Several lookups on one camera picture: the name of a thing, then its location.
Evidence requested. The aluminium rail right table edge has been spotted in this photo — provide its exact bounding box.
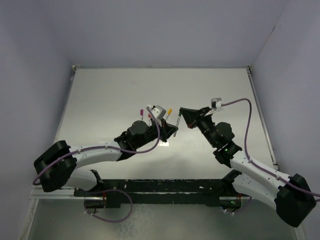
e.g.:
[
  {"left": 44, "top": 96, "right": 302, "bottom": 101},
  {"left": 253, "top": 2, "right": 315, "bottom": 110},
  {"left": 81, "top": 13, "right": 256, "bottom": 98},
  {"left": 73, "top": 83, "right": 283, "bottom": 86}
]
[{"left": 246, "top": 66, "right": 279, "bottom": 170}]

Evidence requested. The green marker pen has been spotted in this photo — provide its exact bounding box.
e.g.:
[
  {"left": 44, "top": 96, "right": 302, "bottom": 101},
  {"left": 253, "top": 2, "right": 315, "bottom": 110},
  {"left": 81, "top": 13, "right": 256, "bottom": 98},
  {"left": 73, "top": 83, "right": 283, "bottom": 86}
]
[{"left": 173, "top": 116, "right": 181, "bottom": 138}]

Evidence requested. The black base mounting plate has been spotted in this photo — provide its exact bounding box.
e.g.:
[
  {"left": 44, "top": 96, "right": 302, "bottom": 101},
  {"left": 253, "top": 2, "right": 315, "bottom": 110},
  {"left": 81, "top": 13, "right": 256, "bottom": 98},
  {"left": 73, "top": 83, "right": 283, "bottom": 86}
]
[{"left": 73, "top": 179, "right": 242, "bottom": 211}]

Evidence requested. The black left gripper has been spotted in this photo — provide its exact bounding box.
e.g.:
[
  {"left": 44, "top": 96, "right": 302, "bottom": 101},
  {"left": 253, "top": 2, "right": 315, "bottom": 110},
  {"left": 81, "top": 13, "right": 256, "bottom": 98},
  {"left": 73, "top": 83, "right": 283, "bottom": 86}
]
[{"left": 134, "top": 117, "right": 177, "bottom": 149}]

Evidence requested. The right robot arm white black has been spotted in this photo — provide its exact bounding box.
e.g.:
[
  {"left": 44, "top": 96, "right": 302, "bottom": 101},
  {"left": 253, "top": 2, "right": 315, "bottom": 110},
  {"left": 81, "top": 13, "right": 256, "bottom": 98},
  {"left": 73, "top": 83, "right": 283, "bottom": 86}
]
[{"left": 179, "top": 107, "right": 317, "bottom": 228}]

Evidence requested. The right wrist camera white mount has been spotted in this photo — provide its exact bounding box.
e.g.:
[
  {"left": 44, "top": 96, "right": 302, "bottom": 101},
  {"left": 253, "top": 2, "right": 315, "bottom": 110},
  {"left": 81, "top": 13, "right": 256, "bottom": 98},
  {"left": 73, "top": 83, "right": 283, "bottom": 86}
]
[{"left": 210, "top": 97, "right": 223, "bottom": 112}]

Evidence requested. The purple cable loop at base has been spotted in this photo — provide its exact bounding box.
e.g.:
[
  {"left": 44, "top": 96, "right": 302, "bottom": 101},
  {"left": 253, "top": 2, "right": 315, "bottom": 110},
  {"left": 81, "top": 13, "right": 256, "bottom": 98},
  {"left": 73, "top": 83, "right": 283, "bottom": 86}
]
[{"left": 83, "top": 189, "right": 134, "bottom": 223}]

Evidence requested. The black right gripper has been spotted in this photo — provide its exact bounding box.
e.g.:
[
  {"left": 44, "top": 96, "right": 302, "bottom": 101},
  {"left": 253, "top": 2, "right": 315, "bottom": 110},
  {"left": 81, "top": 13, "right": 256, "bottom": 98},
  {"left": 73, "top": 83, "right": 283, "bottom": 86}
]
[{"left": 179, "top": 107, "right": 217, "bottom": 148}]

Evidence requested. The aluminium rail front edge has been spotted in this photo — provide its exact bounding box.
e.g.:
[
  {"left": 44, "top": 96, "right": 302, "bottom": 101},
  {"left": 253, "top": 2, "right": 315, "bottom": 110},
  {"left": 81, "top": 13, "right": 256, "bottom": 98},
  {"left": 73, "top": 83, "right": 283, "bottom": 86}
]
[{"left": 29, "top": 187, "right": 75, "bottom": 200}]

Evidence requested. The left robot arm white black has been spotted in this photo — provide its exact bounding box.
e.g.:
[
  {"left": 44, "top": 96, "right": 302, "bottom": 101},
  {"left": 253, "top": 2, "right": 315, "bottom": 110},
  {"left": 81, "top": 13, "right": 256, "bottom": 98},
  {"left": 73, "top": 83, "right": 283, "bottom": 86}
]
[{"left": 33, "top": 119, "right": 178, "bottom": 196}]

